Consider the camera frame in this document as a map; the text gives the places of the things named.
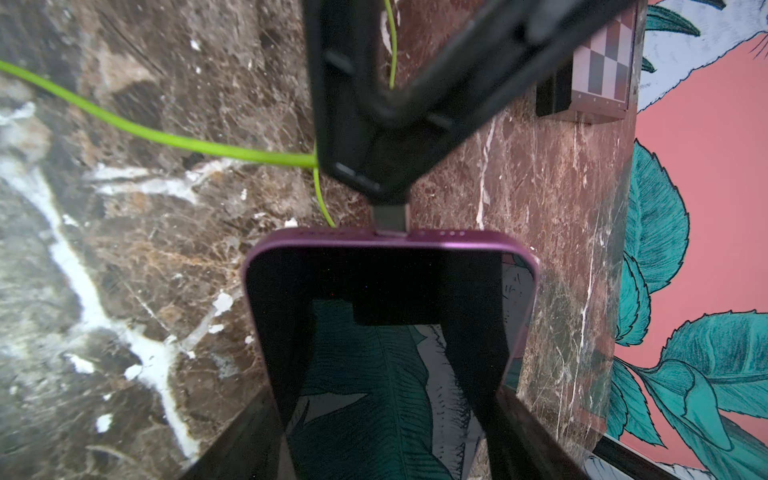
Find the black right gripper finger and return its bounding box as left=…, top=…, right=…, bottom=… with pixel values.
left=302, top=1, right=408, bottom=204
left=371, top=1, right=633, bottom=204

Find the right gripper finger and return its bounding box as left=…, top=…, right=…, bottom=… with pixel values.
left=482, top=386, right=588, bottom=480
left=180, top=390, right=282, bottom=480

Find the purple smartphone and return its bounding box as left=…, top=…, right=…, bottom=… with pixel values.
left=243, top=228, right=539, bottom=479

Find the dark chessboard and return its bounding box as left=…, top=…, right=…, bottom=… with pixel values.
left=535, top=6, right=638, bottom=124

